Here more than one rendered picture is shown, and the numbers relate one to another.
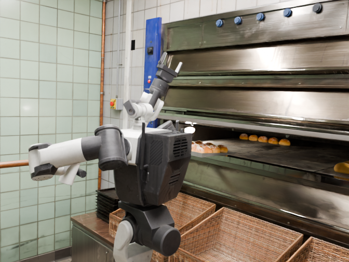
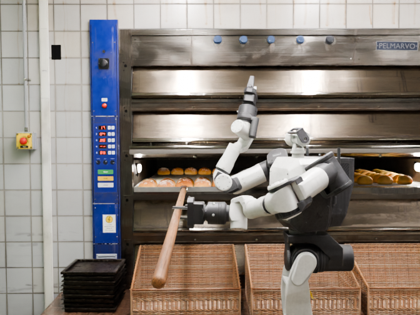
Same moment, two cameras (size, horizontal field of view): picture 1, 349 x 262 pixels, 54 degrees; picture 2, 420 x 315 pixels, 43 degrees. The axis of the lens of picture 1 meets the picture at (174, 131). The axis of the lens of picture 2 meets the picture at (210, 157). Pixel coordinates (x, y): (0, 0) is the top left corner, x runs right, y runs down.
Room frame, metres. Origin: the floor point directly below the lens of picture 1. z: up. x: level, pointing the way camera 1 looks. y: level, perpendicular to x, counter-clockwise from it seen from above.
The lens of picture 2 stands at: (0.21, 2.04, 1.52)
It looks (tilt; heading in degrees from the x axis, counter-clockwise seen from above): 3 degrees down; 313
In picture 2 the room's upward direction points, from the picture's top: straight up
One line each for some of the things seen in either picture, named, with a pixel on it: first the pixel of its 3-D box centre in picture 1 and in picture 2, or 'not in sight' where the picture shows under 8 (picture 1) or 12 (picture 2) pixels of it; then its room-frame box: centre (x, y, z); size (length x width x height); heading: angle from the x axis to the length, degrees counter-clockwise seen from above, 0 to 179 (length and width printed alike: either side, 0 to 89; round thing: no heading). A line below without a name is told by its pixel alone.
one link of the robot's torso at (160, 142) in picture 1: (149, 161); (310, 188); (1.43, 0.10, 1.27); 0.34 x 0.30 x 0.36; 151
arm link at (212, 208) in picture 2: not in sight; (203, 212); (1.63, 0.56, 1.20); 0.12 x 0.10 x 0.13; 39
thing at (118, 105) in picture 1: (116, 103); (26, 140); (3.06, 0.53, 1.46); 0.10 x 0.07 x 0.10; 44
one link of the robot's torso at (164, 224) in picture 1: (149, 224); (318, 250); (1.40, 0.09, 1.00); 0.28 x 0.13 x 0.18; 44
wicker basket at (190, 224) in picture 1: (161, 219); (186, 278); (2.24, 0.06, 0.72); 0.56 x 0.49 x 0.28; 45
